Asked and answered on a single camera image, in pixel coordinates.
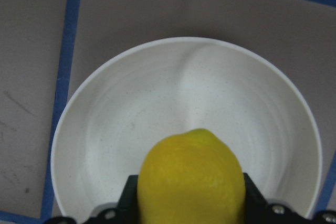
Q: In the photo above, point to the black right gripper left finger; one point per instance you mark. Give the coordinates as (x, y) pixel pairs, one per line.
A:
(128, 204)

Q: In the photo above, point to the cream round plate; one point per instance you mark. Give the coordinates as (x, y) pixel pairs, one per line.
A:
(172, 86)

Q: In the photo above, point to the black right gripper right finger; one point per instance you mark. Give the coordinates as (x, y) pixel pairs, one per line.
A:
(255, 203)

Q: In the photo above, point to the yellow lemon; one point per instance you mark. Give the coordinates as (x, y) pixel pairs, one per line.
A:
(191, 178)

